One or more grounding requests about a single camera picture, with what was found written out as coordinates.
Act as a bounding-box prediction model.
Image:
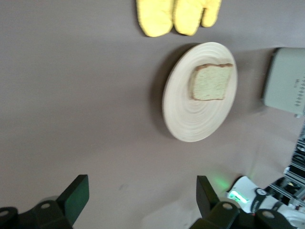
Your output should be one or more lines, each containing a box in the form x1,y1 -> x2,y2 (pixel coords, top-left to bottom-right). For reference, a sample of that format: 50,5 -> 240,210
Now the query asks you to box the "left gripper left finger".
0,174 -> 90,229

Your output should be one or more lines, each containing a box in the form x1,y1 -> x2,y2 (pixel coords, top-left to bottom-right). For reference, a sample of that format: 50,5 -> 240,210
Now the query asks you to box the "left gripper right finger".
192,175 -> 296,229

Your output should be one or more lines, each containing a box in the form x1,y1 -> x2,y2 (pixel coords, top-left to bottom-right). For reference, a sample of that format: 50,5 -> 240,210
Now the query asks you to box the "round wooden plate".
161,42 -> 238,143

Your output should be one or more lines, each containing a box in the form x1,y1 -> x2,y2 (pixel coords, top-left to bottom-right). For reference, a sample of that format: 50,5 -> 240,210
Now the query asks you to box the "toast slice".
188,62 -> 234,102

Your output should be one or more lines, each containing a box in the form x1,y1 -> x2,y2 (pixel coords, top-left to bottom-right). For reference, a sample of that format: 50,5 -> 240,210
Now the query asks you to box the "beige chrome toaster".
260,47 -> 305,118

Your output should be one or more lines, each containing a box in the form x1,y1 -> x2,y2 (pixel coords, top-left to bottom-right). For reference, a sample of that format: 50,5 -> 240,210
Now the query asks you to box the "aluminium frame post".
268,130 -> 305,211

